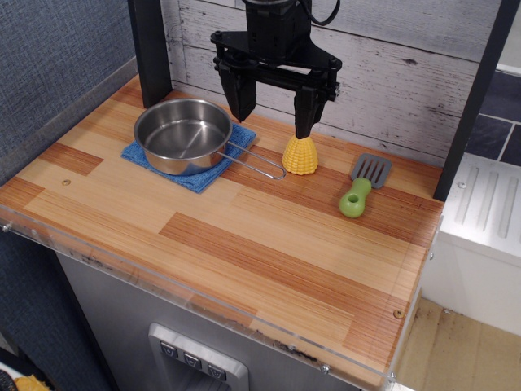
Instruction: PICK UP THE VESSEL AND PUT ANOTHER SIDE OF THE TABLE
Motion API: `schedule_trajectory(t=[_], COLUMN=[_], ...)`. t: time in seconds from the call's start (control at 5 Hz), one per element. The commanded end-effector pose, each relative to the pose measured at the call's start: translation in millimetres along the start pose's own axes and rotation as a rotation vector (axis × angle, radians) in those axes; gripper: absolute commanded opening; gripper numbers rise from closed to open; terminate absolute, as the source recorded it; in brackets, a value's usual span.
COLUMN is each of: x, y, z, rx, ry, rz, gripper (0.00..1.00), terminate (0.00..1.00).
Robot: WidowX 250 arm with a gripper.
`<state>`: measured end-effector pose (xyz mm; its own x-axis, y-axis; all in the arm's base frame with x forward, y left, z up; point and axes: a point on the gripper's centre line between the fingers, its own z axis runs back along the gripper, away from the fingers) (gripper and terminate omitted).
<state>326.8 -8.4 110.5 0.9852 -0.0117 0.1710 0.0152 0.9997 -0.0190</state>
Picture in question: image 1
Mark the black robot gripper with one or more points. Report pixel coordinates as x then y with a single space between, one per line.
276 49

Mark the dark right frame post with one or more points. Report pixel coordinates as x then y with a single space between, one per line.
487 67

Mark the white ribbed cabinet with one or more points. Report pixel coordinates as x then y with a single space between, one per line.
474 263

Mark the stainless steel pot with handle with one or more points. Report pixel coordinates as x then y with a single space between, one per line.
190 136

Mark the clear acrylic table edge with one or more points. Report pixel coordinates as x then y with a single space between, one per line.
254 279

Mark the dark frame post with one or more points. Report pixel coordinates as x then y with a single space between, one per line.
487 67
150 49

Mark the yellow toy corn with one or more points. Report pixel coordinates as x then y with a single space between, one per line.
300 156

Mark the grey green toy spatula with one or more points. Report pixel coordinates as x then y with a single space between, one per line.
370 172

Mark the silver button panel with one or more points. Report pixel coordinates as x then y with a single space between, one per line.
186 364

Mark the dark left frame post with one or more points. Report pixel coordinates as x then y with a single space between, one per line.
150 49

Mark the blue folded cloth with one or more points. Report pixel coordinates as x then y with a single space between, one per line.
195 182

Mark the yellow object bottom left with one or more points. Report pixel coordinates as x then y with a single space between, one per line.
30 383

